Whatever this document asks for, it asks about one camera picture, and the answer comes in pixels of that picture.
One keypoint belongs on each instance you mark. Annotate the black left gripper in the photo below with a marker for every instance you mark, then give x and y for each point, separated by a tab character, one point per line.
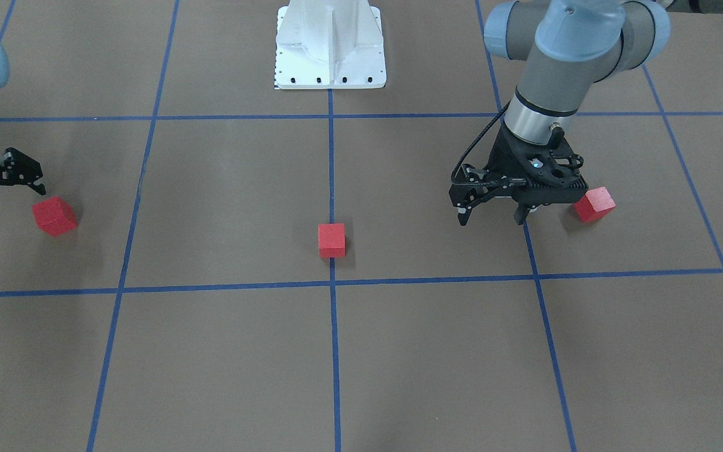
504	158

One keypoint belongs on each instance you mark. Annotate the red cube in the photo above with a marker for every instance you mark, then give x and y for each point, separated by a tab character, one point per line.
54	216
331	240
594	204

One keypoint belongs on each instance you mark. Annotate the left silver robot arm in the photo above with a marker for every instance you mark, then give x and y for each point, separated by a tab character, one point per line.
567	47

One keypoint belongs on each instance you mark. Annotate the white pedestal column base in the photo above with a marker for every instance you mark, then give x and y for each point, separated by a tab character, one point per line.
329	45

